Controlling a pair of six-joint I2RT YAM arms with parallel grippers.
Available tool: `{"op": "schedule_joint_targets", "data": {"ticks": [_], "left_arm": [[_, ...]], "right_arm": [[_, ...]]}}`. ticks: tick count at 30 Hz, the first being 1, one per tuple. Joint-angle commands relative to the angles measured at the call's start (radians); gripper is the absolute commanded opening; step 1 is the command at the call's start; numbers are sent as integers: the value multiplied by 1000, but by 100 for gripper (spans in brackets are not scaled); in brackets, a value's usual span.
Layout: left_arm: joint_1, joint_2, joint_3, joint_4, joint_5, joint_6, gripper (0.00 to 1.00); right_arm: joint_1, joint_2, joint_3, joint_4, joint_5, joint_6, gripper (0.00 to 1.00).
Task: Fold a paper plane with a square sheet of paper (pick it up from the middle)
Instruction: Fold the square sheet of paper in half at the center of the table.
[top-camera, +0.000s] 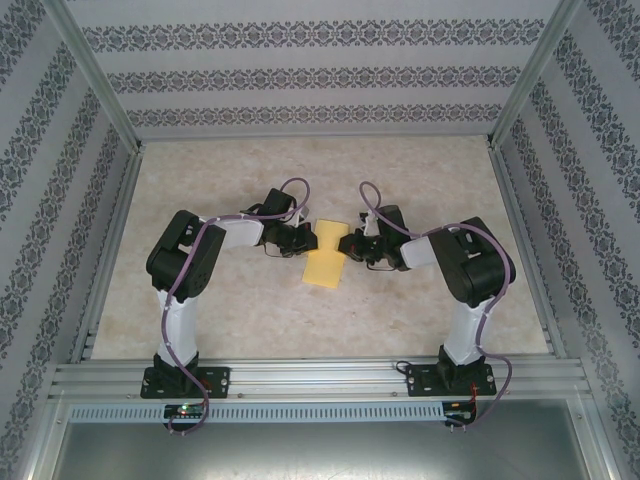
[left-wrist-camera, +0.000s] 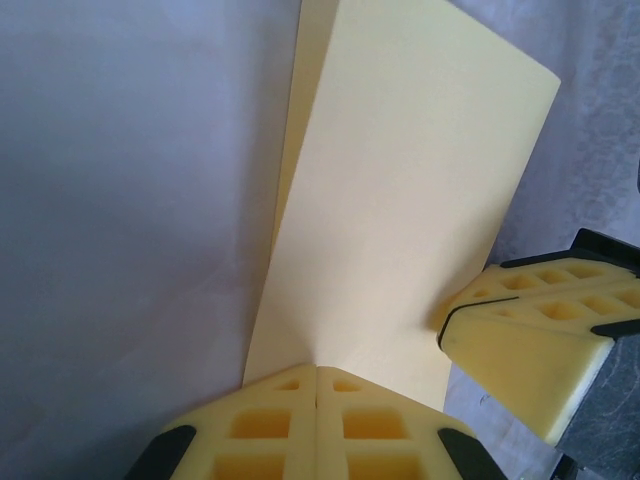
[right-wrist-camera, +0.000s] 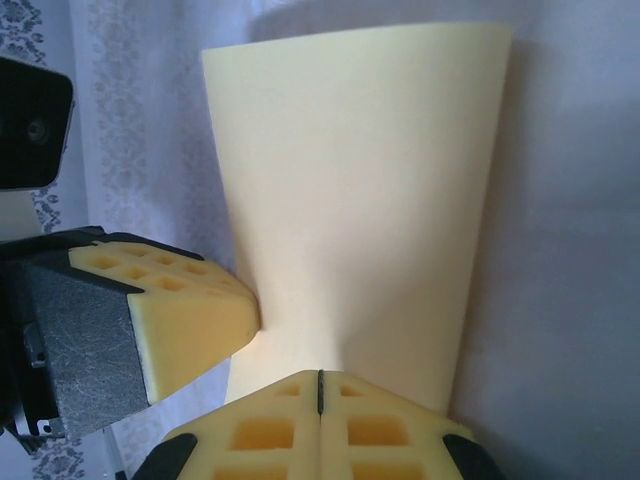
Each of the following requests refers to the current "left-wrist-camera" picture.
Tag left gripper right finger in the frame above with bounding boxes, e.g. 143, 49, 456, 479
314, 364, 507, 480

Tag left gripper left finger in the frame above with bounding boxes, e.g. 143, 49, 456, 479
127, 363, 319, 480

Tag yellow square paper sheet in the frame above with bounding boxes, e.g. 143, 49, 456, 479
243, 0, 562, 416

